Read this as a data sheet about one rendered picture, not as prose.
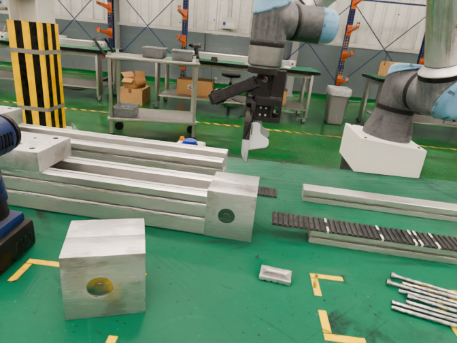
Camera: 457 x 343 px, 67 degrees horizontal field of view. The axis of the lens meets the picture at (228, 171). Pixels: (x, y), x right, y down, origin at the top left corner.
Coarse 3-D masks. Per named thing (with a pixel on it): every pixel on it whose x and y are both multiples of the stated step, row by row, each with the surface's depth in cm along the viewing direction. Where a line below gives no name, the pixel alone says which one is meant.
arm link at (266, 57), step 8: (256, 48) 73; (264, 48) 72; (272, 48) 72; (280, 48) 73; (248, 56) 76; (256, 56) 73; (264, 56) 73; (272, 56) 73; (280, 56) 74; (256, 64) 74; (264, 64) 73; (272, 64) 73; (280, 64) 75
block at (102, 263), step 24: (72, 240) 45; (96, 240) 45; (120, 240) 46; (144, 240) 46; (72, 264) 42; (96, 264) 42; (120, 264) 43; (144, 264) 44; (72, 288) 43; (96, 288) 44; (120, 288) 45; (144, 288) 45; (72, 312) 44; (96, 312) 45; (120, 312) 46
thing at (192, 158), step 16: (32, 128) 92; (48, 128) 93; (80, 144) 84; (96, 144) 84; (112, 144) 85; (128, 144) 90; (144, 144) 90; (160, 144) 89; (176, 144) 90; (112, 160) 84; (128, 160) 84; (144, 160) 83; (160, 160) 84; (176, 160) 82; (192, 160) 82; (208, 160) 81; (224, 160) 88
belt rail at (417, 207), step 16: (304, 192) 84; (320, 192) 83; (336, 192) 84; (352, 192) 85; (368, 208) 83; (384, 208) 83; (400, 208) 83; (416, 208) 82; (432, 208) 81; (448, 208) 81
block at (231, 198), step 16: (224, 176) 70; (240, 176) 70; (256, 176) 71; (208, 192) 63; (224, 192) 63; (240, 192) 63; (256, 192) 64; (208, 208) 64; (224, 208) 64; (240, 208) 63; (208, 224) 65; (224, 224) 65; (240, 224) 64; (240, 240) 66
